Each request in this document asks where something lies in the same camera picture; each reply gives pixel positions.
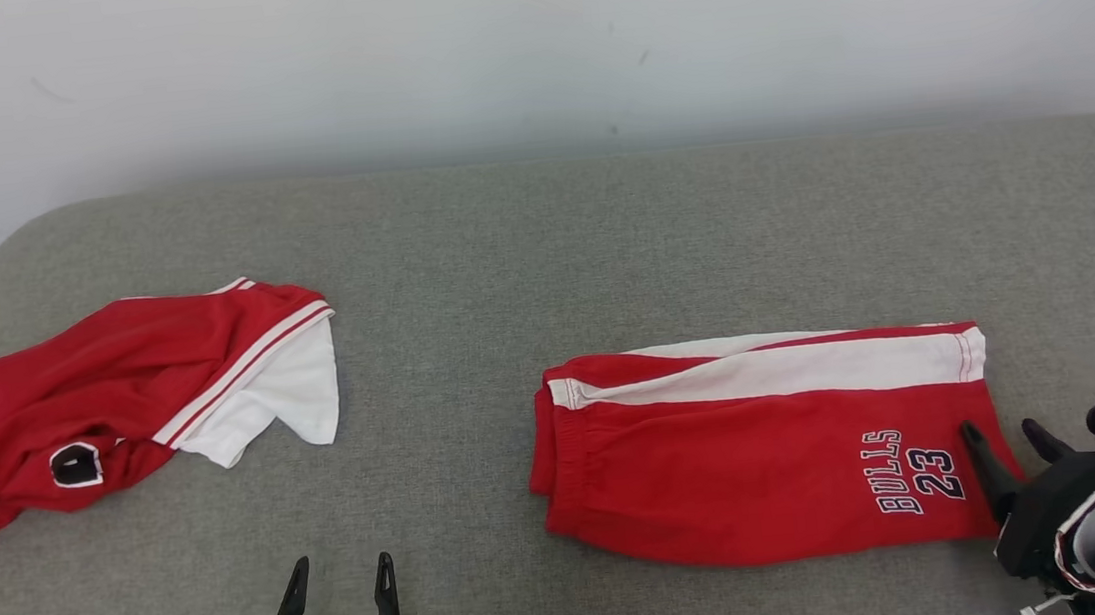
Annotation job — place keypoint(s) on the red Bulls basketball shorts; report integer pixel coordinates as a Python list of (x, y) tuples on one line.
[(724, 471)]

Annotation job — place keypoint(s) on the red and white Bulls jersey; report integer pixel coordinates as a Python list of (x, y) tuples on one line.
[(74, 393)]

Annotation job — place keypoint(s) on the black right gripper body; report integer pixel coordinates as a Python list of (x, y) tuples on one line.
[(1040, 521)]

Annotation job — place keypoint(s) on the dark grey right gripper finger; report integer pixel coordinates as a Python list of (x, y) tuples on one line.
[(1045, 445), (998, 480)]

